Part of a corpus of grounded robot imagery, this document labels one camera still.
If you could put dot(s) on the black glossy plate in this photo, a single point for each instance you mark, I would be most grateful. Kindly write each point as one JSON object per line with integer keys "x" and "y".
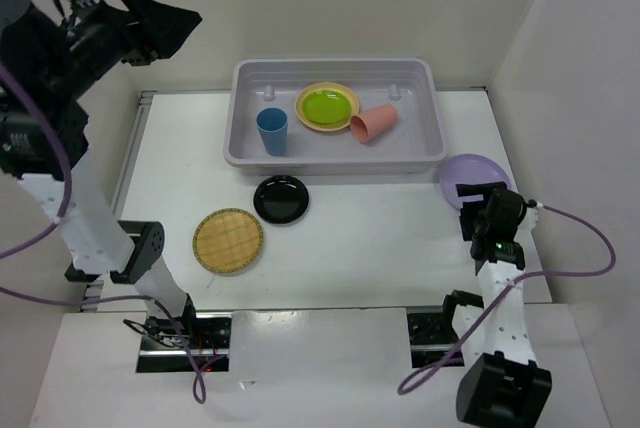
{"x": 281, "y": 199}

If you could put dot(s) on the purple plastic plate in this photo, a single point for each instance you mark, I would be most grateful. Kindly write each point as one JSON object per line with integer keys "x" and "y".
{"x": 471, "y": 169}

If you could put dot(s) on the grey plastic bin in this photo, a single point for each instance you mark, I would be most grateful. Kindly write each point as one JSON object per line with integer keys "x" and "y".
{"x": 415, "y": 144}

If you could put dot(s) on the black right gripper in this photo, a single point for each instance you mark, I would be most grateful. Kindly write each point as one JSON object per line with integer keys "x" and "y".
{"x": 466, "y": 223}

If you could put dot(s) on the green plastic plate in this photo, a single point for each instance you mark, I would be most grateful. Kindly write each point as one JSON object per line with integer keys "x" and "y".
{"x": 326, "y": 107}

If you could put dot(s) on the woven bamboo plate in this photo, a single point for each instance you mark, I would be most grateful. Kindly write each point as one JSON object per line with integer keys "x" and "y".
{"x": 228, "y": 241}

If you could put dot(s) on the blue plastic cup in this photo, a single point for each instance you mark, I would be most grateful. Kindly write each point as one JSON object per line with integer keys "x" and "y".
{"x": 272, "y": 124}

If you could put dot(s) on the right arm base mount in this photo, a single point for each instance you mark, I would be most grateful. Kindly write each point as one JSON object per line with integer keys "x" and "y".
{"x": 430, "y": 336}

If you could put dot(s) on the pink plastic cup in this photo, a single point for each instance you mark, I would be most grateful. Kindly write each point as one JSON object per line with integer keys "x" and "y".
{"x": 368, "y": 125}

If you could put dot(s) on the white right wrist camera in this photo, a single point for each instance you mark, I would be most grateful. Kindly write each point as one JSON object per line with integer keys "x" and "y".
{"x": 531, "y": 218}

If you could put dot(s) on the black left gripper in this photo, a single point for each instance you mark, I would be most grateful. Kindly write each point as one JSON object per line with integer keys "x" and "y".
{"x": 149, "y": 30}

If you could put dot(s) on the orange plastic plate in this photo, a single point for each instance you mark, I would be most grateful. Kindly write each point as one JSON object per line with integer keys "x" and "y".
{"x": 328, "y": 128}

